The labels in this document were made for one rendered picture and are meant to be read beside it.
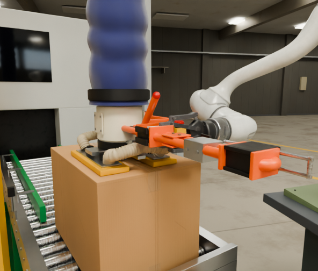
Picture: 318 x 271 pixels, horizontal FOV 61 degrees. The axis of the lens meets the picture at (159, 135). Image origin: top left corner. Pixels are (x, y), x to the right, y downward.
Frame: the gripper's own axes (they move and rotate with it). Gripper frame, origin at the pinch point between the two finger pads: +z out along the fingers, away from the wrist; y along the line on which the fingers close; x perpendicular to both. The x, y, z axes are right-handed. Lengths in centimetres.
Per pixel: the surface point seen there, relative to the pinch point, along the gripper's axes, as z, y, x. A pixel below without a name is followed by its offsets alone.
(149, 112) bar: 1.1, -6.7, 3.6
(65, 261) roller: 19, 55, 38
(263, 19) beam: -787, -269, 553
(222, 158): 4.6, 0.1, -29.7
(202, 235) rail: -33, 48, 14
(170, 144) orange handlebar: 3.3, 0.7, -10.2
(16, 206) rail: 31, 49, 91
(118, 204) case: 10.5, 21.1, 5.7
